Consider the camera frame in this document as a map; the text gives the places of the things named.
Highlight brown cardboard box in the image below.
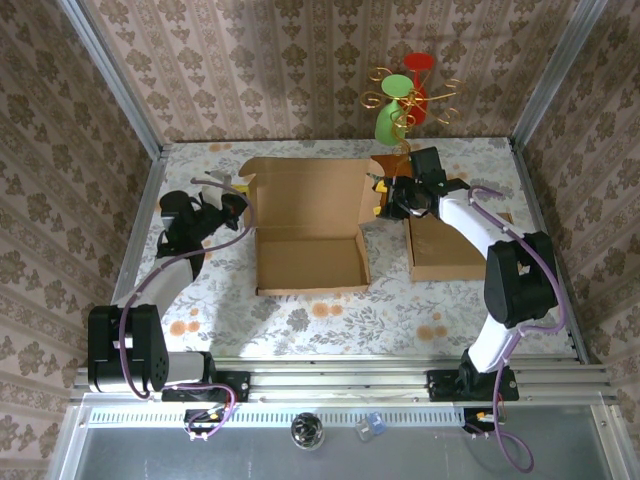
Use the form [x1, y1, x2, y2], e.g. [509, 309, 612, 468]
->
[238, 156, 381, 297]
[405, 212, 514, 284]

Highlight green plastic goblet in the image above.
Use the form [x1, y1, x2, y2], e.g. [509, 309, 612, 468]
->
[374, 73, 415, 149]

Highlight floral print tablecloth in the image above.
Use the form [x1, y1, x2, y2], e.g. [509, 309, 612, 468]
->
[115, 137, 586, 360]

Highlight red plastic goblet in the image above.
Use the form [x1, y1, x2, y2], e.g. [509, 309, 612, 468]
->
[402, 52, 436, 126]

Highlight black power connector block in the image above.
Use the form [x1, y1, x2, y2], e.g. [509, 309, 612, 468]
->
[460, 405, 504, 441]
[182, 405, 229, 444]

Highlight wide aluminium base beam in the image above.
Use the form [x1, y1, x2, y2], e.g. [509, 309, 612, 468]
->
[69, 355, 617, 404]

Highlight small clear blue cube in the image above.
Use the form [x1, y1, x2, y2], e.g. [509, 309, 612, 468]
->
[353, 410, 387, 443]

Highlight shiny round metal object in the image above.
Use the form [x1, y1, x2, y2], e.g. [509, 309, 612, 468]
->
[290, 411, 326, 452]

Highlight gold wire stand wooden base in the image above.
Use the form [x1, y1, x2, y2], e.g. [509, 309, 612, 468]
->
[360, 66, 467, 181]

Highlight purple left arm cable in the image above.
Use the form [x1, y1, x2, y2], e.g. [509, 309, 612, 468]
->
[117, 175, 256, 442]

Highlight aluminium side rail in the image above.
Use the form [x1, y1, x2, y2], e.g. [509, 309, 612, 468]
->
[94, 144, 167, 369]
[509, 139, 591, 364]

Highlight aluminium frame post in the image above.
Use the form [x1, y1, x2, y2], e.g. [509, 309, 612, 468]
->
[55, 0, 166, 159]
[508, 0, 612, 147]

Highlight slotted metal cable duct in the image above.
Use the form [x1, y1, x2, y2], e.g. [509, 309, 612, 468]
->
[84, 405, 466, 427]

